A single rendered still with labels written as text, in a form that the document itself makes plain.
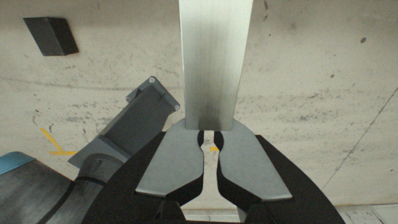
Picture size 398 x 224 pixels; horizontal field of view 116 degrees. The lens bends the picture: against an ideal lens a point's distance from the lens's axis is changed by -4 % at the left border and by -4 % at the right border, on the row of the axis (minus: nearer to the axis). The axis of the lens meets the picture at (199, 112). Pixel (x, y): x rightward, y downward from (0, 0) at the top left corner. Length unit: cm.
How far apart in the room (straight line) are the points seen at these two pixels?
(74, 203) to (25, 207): 10
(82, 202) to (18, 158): 20
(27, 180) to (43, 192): 5
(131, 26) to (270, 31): 84
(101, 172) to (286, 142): 142
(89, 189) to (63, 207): 8
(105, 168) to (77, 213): 14
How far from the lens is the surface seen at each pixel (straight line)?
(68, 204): 57
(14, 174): 54
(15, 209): 54
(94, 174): 62
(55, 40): 118
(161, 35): 97
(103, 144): 60
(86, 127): 165
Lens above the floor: 93
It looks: 58 degrees down
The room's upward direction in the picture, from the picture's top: 176 degrees counter-clockwise
